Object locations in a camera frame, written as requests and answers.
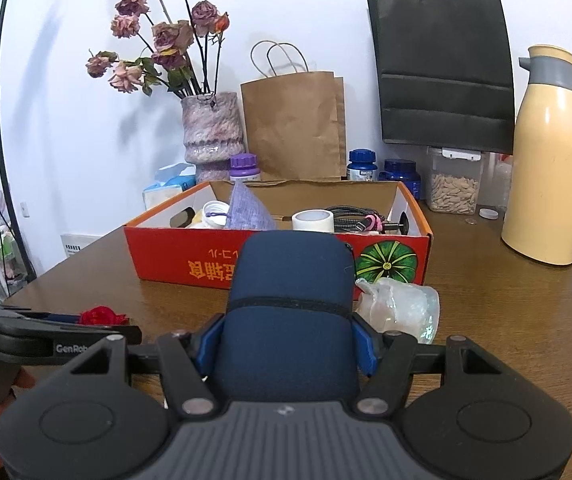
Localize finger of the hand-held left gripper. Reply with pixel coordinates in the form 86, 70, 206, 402
0, 302, 83, 325
0, 317, 143, 367

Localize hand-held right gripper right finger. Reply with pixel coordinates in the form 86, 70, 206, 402
350, 312, 519, 418

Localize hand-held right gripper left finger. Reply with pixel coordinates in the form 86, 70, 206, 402
53, 312, 227, 421

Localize red fabric flower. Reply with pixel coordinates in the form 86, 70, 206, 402
78, 305, 131, 327

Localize navy blue fabric case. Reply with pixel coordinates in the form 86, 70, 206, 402
213, 230, 361, 403

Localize person's left hand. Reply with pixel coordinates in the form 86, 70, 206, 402
0, 367, 36, 471

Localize crumpled clear plastic bag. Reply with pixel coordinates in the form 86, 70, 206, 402
355, 277, 440, 346

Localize white vented box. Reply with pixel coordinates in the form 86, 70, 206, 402
61, 233, 103, 260

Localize red cardboard box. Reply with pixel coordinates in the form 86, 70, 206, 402
123, 180, 434, 291

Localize black rod tool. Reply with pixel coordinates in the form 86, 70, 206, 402
383, 212, 411, 235

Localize white plastic jar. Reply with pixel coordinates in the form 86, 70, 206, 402
201, 201, 231, 228

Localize white tape roll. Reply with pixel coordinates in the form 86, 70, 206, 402
292, 208, 335, 233

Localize purple fuzzy cloth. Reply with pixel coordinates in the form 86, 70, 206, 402
226, 180, 279, 232

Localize blue white tissue pack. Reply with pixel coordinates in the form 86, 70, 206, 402
142, 162, 197, 211

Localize dark blue bottle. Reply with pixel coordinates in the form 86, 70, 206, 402
378, 159, 423, 201

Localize clear seed container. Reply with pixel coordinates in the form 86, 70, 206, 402
426, 146, 484, 215

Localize blue lid white label bottle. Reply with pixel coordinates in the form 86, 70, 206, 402
347, 148, 379, 182

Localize purple lid bottle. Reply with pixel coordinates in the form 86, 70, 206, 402
229, 153, 261, 183

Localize clear plastic container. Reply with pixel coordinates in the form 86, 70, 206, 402
483, 152, 514, 211

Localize pink textured vase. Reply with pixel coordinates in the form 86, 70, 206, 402
181, 91, 244, 183

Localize brown paper bag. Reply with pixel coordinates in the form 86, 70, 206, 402
240, 40, 347, 182

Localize yellow thermos jug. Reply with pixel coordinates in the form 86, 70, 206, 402
500, 45, 572, 266

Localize black paper bag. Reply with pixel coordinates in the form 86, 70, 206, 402
367, 0, 515, 155

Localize dried pink roses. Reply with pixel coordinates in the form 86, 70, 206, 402
85, 0, 231, 100

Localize black braided cable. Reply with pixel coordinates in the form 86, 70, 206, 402
325, 205, 384, 233

